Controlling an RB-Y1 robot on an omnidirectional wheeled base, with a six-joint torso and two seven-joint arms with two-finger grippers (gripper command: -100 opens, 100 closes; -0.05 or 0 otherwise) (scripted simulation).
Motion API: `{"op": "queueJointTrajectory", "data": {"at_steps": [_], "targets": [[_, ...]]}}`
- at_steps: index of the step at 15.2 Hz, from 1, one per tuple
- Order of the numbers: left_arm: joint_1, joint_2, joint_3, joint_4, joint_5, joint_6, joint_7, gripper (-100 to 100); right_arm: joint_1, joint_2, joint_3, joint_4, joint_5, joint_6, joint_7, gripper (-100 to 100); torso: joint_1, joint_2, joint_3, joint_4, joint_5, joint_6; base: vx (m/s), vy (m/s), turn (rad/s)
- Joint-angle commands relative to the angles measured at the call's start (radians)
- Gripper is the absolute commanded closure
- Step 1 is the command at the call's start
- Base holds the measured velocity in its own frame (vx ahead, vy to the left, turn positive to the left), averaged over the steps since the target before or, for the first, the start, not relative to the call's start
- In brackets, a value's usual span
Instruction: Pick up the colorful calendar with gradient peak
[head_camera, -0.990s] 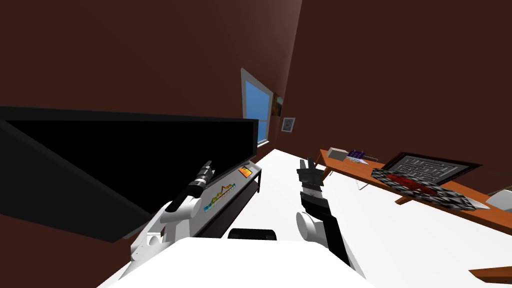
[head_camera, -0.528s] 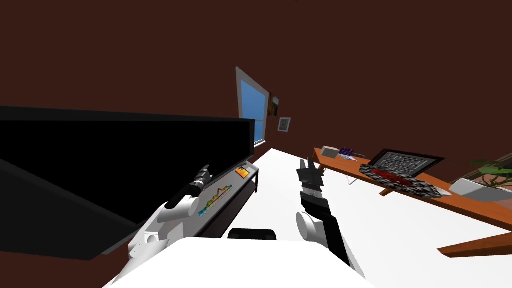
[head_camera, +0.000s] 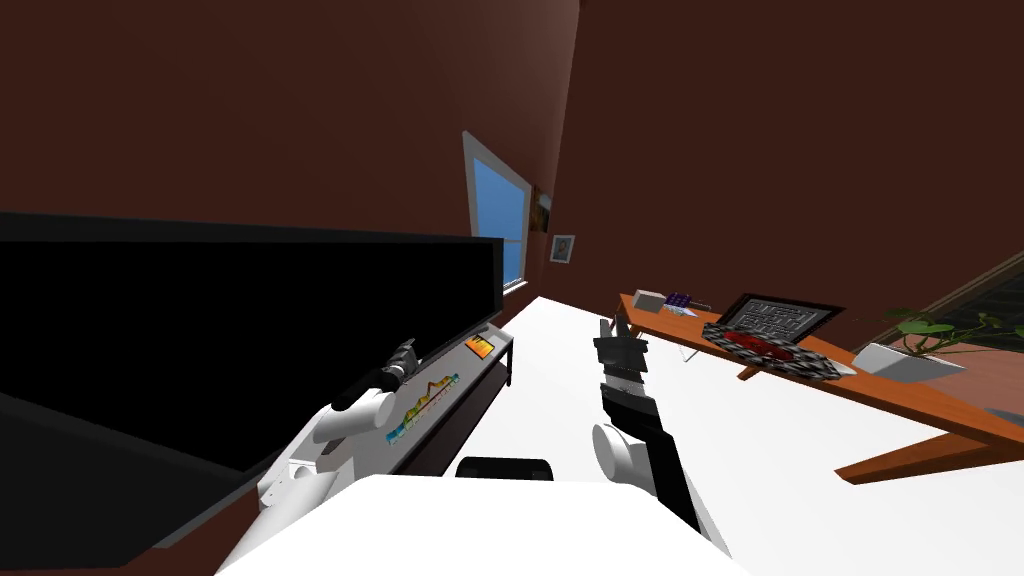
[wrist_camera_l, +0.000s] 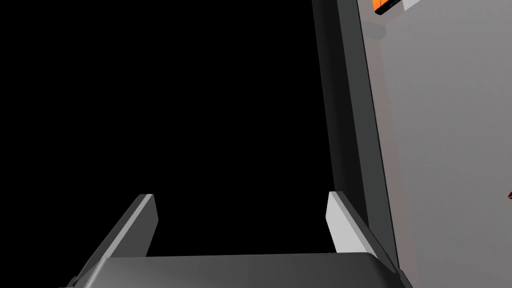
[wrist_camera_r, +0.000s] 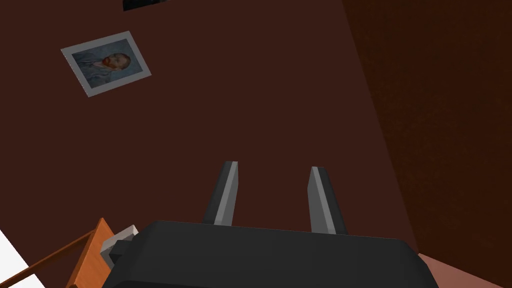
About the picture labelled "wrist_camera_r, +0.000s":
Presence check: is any orange wooden furniture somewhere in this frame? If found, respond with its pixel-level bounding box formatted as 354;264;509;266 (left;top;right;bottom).
0;217;117;288

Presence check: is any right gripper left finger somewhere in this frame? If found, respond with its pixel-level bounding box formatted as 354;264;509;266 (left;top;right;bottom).
202;161;239;227

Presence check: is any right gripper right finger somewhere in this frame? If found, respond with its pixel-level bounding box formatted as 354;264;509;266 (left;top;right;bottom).
307;166;349;236

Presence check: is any framed portrait picture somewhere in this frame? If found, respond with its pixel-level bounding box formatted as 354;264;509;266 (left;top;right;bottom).
60;30;153;98

